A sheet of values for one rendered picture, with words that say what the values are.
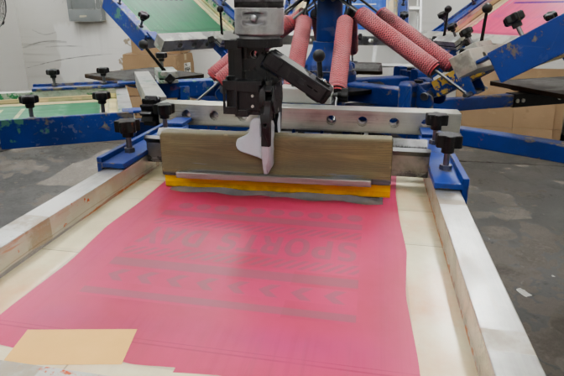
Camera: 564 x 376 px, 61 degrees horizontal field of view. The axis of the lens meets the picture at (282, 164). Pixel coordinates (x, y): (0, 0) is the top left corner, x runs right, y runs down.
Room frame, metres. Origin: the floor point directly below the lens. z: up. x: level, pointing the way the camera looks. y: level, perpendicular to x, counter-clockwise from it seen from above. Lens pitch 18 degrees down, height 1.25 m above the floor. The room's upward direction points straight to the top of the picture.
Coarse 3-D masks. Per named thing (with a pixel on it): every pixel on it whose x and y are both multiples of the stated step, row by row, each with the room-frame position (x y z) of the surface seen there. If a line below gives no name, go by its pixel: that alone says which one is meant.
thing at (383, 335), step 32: (384, 224) 0.63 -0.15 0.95; (384, 256) 0.53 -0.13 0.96; (384, 288) 0.46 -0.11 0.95; (224, 320) 0.40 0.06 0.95; (256, 320) 0.40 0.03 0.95; (288, 320) 0.40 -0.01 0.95; (384, 320) 0.40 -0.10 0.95; (192, 352) 0.36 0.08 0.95; (224, 352) 0.36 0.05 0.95; (256, 352) 0.36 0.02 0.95; (288, 352) 0.36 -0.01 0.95; (320, 352) 0.36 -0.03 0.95; (352, 352) 0.36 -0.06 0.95; (384, 352) 0.36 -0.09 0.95; (416, 352) 0.36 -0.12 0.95
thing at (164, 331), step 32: (160, 192) 0.75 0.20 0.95; (192, 192) 0.75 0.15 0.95; (128, 224) 0.63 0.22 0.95; (96, 256) 0.53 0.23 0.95; (64, 288) 0.46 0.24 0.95; (0, 320) 0.40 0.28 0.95; (32, 320) 0.40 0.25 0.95; (64, 320) 0.40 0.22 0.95; (96, 320) 0.40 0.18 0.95; (128, 320) 0.40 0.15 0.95; (160, 320) 0.40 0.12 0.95; (192, 320) 0.40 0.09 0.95; (128, 352) 0.36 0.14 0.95; (160, 352) 0.36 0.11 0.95
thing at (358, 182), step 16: (176, 176) 0.75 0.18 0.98; (192, 176) 0.75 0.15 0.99; (208, 176) 0.74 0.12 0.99; (224, 176) 0.74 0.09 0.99; (240, 176) 0.73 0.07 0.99; (256, 176) 0.73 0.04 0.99; (272, 176) 0.72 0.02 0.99; (288, 176) 0.72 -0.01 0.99; (304, 176) 0.72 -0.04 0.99; (320, 176) 0.72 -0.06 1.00
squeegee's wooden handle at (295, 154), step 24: (168, 144) 0.77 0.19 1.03; (192, 144) 0.76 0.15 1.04; (216, 144) 0.75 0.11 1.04; (288, 144) 0.73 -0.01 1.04; (312, 144) 0.72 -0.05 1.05; (336, 144) 0.72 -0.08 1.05; (360, 144) 0.71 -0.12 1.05; (384, 144) 0.70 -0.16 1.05; (168, 168) 0.77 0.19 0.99; (192, 168) 0.76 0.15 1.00; (216, 168) 0.75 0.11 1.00; (240, 168) 0.75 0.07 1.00; (288, 168) 0.73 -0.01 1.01; (312, 168) 0.72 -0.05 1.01; (336, 168) 0.72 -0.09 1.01; (360, 168) 0.71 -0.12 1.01; (384, 168) 0.70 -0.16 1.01
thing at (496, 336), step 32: (64, 192) 0.66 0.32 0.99; (96, 192) 0.68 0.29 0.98; (448, 192) 0.66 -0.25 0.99; (32, 224) 0.55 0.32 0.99; (64, 224) 0.60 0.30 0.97; (448, 224) 0.55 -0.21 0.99; (0, 256) 0.49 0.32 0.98; (448, 256) 0.51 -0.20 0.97; (480, 256) 0.47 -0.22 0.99; (480, 288) 0.41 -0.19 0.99; (480, 320) 0.35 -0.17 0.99; (512, 320) 0.35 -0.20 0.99; (480, 352) 0.33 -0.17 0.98; (512, 352) 0.31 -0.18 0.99
